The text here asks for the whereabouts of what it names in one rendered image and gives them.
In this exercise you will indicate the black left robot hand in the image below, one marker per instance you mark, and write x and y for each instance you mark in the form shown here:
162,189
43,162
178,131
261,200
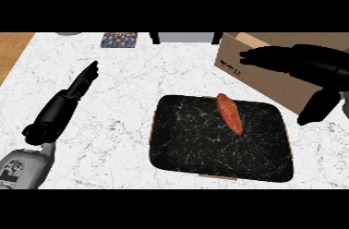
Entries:
60,109

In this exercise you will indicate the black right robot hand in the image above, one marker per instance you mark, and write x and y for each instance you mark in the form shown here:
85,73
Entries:
310,65

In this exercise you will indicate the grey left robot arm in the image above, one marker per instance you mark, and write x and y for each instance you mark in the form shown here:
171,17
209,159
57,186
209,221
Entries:
26,168

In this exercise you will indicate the brown cardboard box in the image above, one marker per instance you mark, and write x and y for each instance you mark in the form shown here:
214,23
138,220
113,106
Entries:
282,69

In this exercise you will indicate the orange sweet potato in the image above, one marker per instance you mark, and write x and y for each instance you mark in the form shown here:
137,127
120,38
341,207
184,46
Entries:
230,113

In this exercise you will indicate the colourful patterned box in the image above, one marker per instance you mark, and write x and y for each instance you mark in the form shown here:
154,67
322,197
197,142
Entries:
119,39

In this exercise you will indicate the black marbled tray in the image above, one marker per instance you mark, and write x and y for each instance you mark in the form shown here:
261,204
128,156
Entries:
221,140

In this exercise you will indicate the grey round object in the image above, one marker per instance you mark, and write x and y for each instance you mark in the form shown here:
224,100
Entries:
69,33

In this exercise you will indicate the grey and black appliance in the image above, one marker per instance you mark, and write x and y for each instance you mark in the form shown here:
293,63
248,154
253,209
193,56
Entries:
187,37

